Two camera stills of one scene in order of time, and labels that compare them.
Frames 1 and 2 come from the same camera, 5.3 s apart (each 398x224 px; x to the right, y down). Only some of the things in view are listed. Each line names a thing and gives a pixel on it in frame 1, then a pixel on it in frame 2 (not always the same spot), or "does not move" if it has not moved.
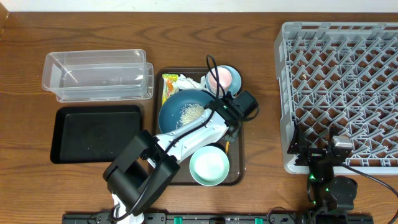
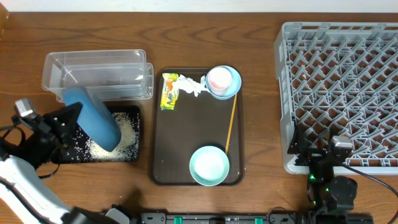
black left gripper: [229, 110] → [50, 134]
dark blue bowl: [170, 110] → [94, 119]
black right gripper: [311, 154] does not move
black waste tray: [93, 134] does not move
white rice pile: [189, 111] → [129, 148]
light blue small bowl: [236, 84] does not move
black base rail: [226, 218] does not move
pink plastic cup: [219, 79] does not move
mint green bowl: [209, 165] does not move
